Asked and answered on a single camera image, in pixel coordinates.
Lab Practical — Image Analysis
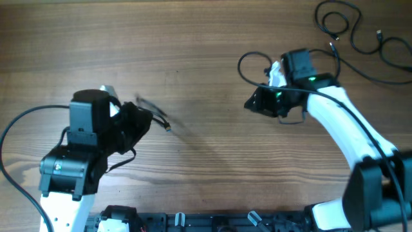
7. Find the thick black USB cable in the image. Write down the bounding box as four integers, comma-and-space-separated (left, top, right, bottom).
308, 36, 412, 86

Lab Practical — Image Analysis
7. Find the thin black USB cable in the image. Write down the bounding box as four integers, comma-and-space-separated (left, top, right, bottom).
314, 0, 384, 55

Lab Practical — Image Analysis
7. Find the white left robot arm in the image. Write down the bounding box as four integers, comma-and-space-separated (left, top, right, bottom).
39, 89, 153, 231

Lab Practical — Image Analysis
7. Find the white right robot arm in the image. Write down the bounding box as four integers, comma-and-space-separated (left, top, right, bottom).
244, 49, 411, 231

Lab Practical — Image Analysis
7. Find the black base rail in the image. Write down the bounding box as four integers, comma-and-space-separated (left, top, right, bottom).
84, 211, 315, 232

